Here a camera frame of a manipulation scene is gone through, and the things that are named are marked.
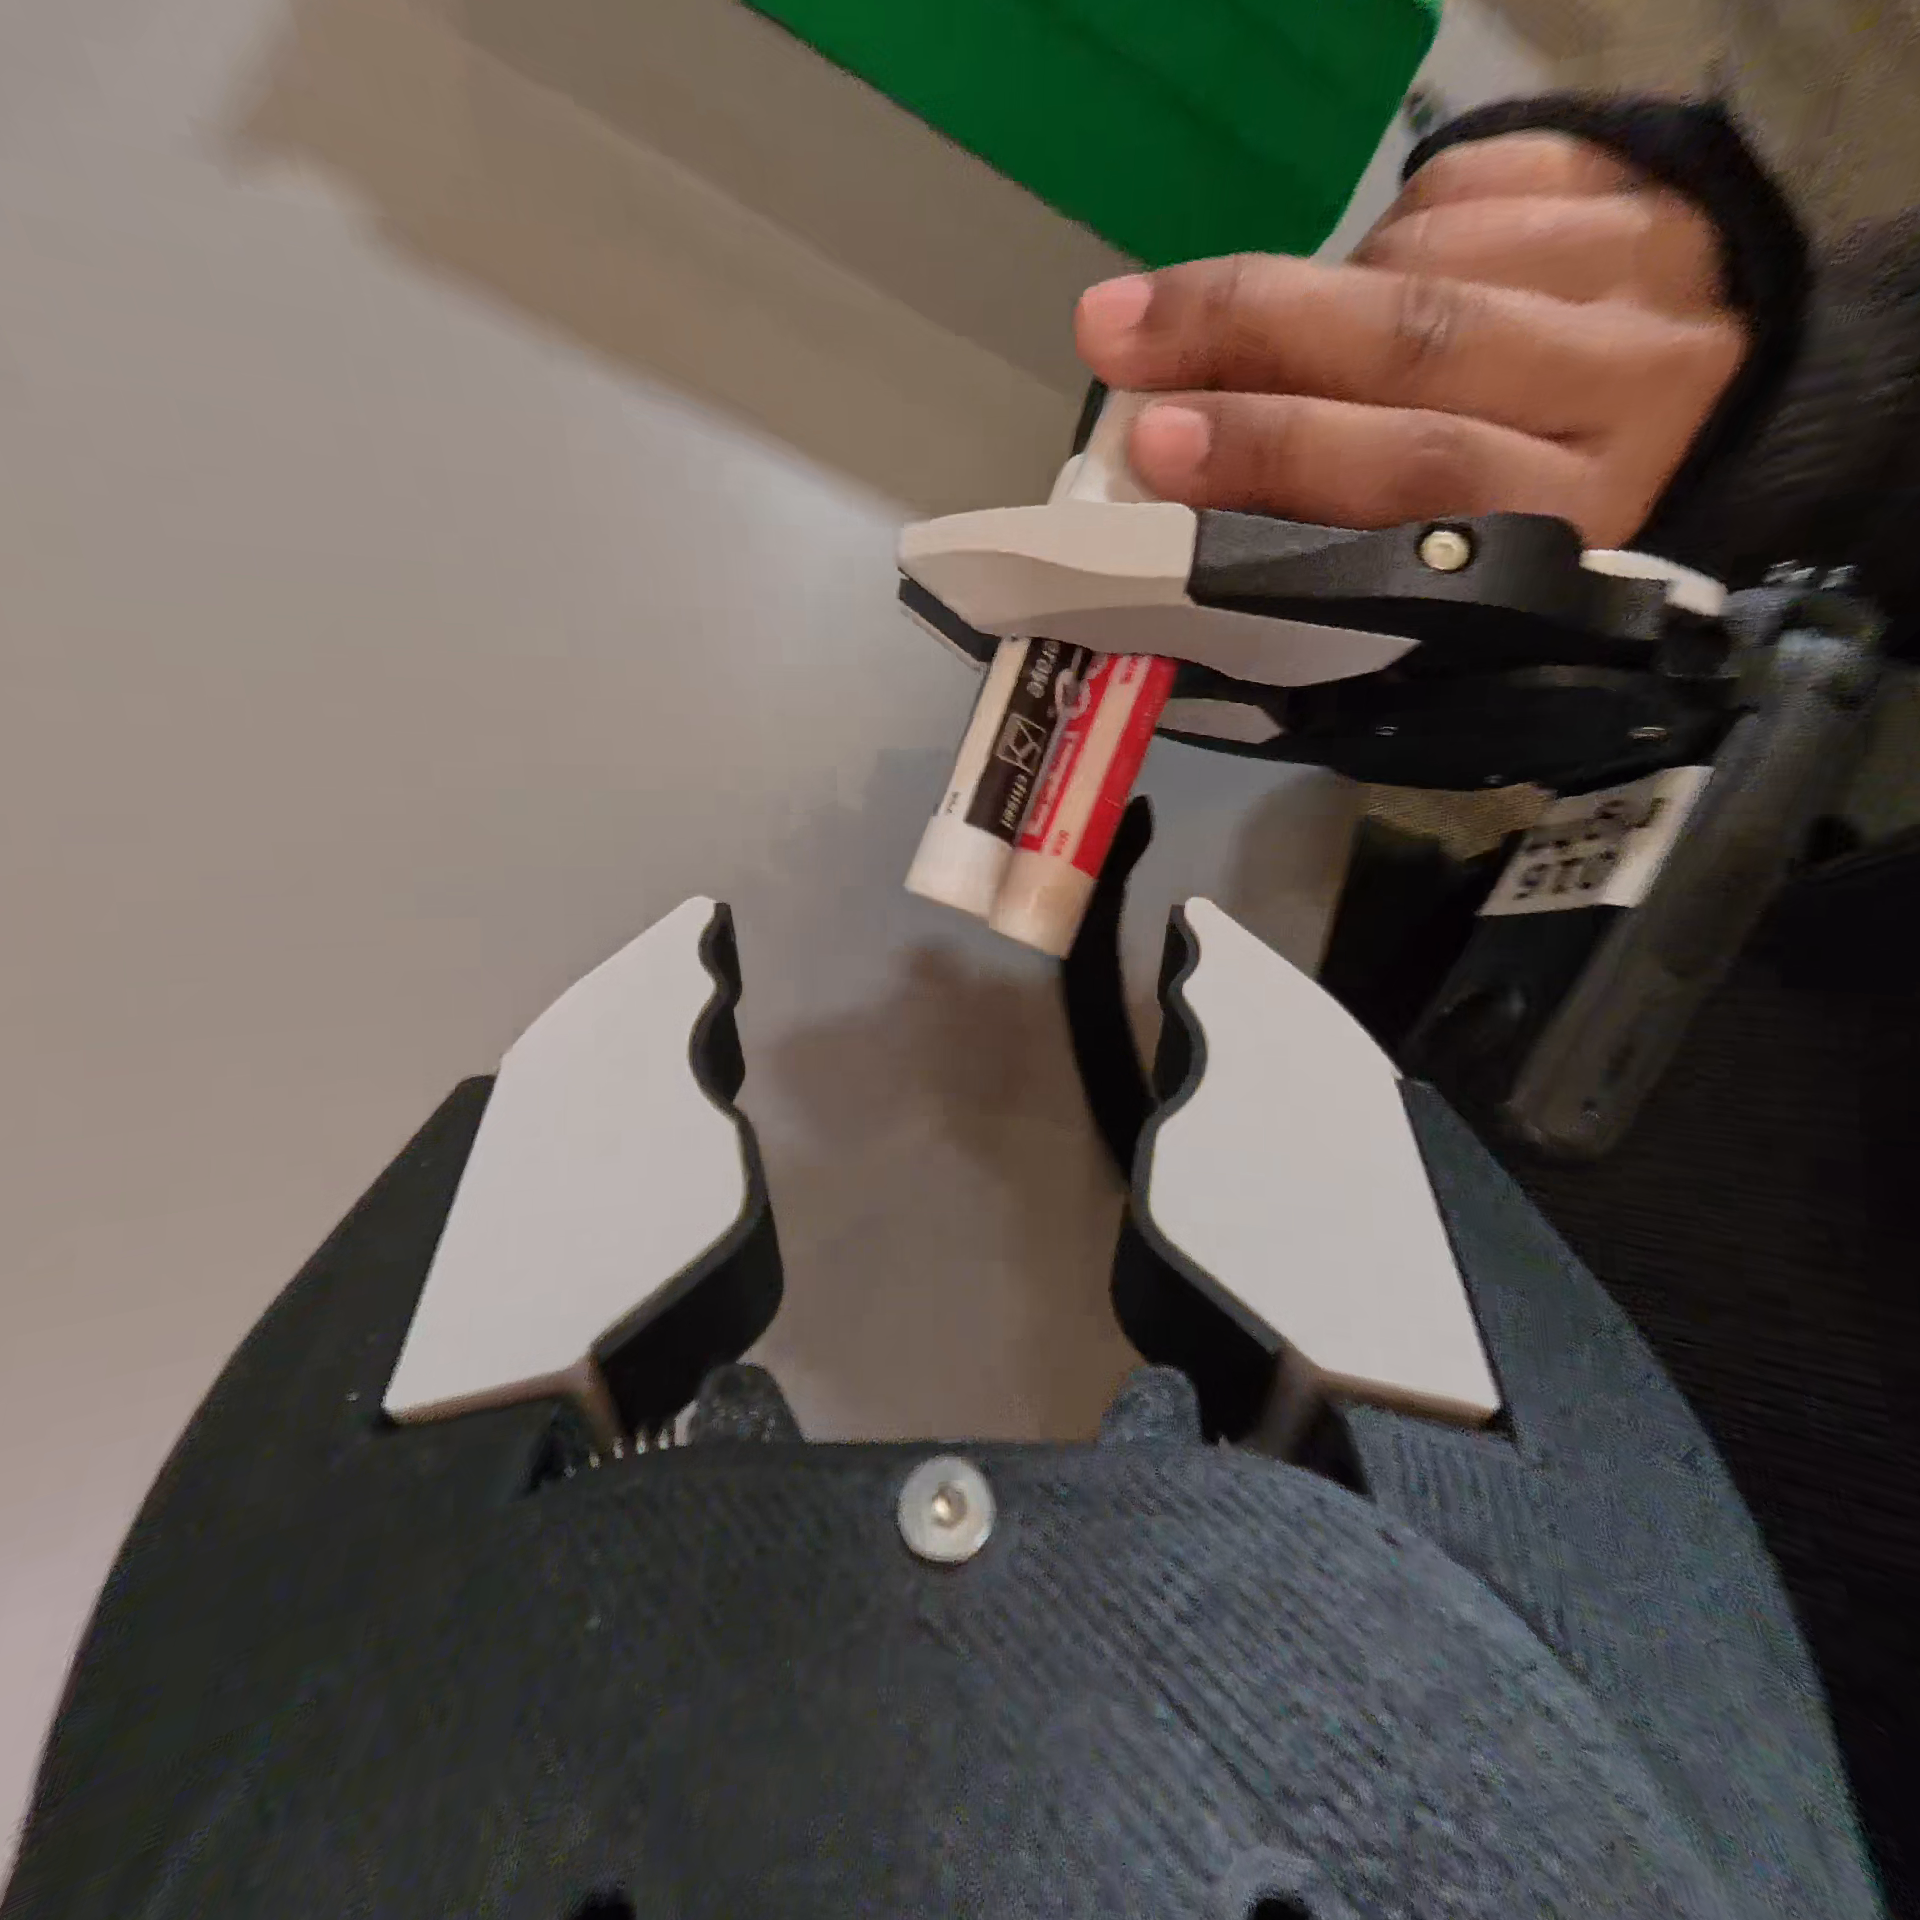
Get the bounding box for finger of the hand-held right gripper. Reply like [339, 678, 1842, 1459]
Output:
[896, 382, 1421, 689]
[1155, 682, 1296, 747]

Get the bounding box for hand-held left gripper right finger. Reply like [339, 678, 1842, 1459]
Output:
[1110, 897, 1506, 1465]

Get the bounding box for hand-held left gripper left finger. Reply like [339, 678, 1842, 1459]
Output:
[381, 897, 783, 1449]

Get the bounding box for red dry erase marker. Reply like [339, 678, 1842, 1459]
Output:
[987, 648, 1179, 961]

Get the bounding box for black dry erase marker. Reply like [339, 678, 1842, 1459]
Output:
[902, 631, 1080, 912]

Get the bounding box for person's right hand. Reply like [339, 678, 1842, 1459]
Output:
[1071, 140, 1758, 548]

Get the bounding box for green plastic storage box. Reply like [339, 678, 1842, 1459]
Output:
[742, 0, 1450, 273]

